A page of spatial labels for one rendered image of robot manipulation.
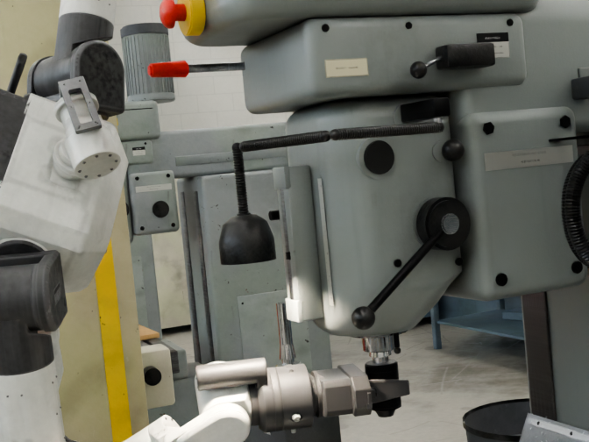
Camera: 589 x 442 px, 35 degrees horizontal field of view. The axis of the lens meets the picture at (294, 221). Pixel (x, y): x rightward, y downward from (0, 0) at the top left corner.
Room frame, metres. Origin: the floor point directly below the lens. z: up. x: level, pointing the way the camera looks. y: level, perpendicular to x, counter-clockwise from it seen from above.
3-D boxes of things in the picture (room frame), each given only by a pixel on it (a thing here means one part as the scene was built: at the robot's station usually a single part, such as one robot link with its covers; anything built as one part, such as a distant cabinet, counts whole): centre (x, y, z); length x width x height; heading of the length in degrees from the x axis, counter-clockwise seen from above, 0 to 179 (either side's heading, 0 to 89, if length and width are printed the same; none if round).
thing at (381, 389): (1.30, -0.11, 1.23); 0.06 x 0.02 x 0.03; 99
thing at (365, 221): (1.33, -0.11, 1.47); 0.21 x 0.19 x 0.32; 24
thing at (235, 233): (1.22, 0.06, 1.46); 0.07 x 0.07 x 0.06
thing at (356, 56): (1.35, -0.14, 1.68); 0.34 x 0.24 x 0.10; 114
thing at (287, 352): (1.71, 0.04, 1.25); 0.03 x 0.03 x 0.11
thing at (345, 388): (1.32, -0.01, 1.23); 0.13 x 0.12 x 0.10; 9
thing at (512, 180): (1.41, -0.28, 1.47); 0.24 x 0.19 x 0.26; 24
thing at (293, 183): (1.29, 0.00, 1.45); 0.04 x 0.04 x 0.21; 24
